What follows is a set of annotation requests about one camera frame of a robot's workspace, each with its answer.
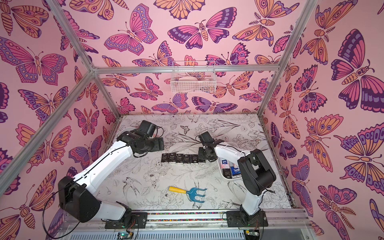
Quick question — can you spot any pink white tissue pack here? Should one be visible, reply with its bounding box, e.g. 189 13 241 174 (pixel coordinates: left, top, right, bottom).
219 160 230 169

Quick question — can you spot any blue tissue pack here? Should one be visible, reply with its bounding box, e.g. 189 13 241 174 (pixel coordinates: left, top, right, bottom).
231 167 242 179

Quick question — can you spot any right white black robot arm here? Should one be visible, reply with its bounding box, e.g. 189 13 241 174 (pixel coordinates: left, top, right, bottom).
197 132 277 217

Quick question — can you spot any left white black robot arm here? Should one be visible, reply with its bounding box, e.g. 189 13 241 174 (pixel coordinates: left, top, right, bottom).
58 121 164 227

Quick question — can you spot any blue yellow toy rake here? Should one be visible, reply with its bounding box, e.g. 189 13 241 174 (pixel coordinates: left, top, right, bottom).
168 186 207 203

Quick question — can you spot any green circuit board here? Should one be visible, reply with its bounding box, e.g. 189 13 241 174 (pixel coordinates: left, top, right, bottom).
117 232 134 240

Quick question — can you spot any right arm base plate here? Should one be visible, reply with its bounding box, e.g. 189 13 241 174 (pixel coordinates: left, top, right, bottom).
226 210 269 228

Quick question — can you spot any white wire wall basket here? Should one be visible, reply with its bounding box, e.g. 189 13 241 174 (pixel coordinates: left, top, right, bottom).
169 61 217 94

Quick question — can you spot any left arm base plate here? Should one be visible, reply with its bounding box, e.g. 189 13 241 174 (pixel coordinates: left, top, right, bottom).
105 212 148 230

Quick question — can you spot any aluminium mounting rail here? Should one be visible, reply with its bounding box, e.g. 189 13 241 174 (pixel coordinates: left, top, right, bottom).
64 209 313 232

